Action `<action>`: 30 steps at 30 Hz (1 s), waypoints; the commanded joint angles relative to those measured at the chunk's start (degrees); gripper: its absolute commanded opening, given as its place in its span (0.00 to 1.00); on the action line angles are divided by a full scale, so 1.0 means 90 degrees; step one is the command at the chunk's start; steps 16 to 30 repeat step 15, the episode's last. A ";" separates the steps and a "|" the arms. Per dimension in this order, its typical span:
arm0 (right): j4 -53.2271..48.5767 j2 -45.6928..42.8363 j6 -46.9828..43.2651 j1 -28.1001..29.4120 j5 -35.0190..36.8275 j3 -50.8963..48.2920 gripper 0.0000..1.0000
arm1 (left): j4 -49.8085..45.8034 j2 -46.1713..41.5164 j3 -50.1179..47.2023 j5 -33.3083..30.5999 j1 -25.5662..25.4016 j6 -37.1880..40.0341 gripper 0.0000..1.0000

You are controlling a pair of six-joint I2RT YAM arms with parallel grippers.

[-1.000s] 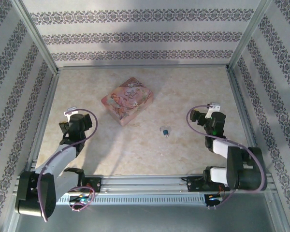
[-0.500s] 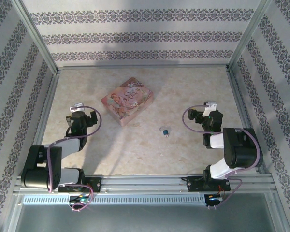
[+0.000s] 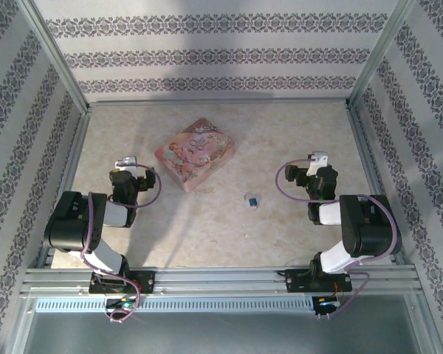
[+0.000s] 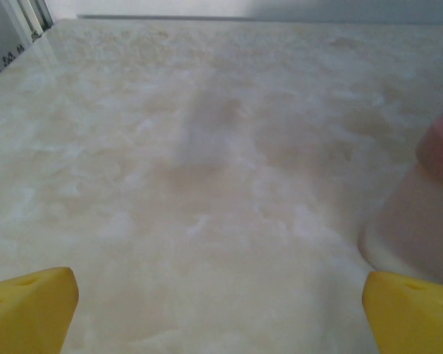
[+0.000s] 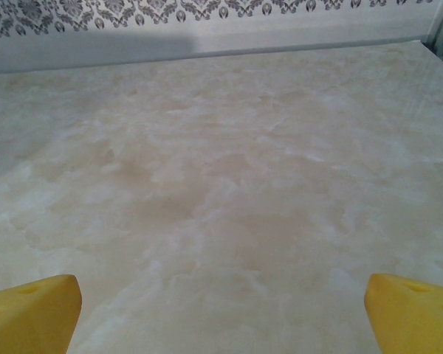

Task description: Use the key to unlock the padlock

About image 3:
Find pink decorated tin box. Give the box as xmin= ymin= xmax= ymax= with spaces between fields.
xmin=154 ymin=117 xmax=237 ymax=193

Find small circuit board green LED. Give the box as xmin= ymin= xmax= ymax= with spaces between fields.
xmin=106 ymin=299 xmax=140 ymax=311
xmin=315 ymin=294 xmax=343 ymax=316

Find grey metal sheet tray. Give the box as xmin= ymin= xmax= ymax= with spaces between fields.
xmin=7 ymin=294 xmax=435 ymax=354

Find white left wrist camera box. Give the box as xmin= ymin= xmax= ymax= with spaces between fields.
xmin=114 ymin=155 xmax=138 ymax=173

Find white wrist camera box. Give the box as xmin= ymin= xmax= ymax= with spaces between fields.
xmin=114 ymin=155 xmax=138 ymax=173
xmin=307 ymin=150 xmax=330 ymax=177

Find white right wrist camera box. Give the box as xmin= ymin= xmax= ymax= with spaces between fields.
xmin=307 ymin=150 xmax=330 ymax=177

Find aluminium table edge rail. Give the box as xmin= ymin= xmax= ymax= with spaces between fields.
xmin=86 ymin=98 xmax=350 ymax=108
xmin=36 ymin=105 xmax=93 ymax=270
xmin=345 ymin=103 xmax=411 ymax=266

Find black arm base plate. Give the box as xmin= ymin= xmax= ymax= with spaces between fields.
xmin=286 ymin=268 xmax=354 ymax=294
xmin=88 ymin=271 xmax=156 ymax=296

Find aluminium frame corner post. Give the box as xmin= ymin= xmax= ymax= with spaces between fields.
xmin=16 ymin=0 xmax=92 ymax=111
xmin=345 ymin=0 xmax=425 ymax=111

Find long aluminium base rail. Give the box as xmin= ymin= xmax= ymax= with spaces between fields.
xmin=20 ymin=268 xmax=420 ymax=296

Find slotted grey cable duct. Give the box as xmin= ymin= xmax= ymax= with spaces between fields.
xmin=35 ymin=296 xmax=315 ymax=313

